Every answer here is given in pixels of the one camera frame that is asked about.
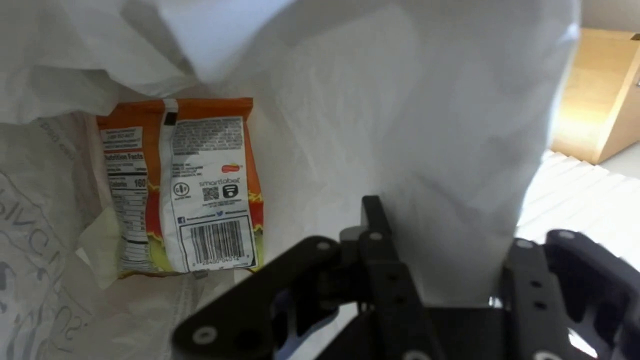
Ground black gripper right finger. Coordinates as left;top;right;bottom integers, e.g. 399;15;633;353
500;228;640;360

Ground light wooden cabinet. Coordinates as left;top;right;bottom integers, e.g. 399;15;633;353
548;26;640;166

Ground orange snack wrapper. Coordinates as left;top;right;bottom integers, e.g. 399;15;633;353
95;97;265;280

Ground white plastic bag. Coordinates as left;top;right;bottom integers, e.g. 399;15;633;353
0;0;584;360

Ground white window blinds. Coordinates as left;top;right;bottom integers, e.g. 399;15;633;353
517;148;640;271

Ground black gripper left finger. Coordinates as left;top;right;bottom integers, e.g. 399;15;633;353
170;194;437;360

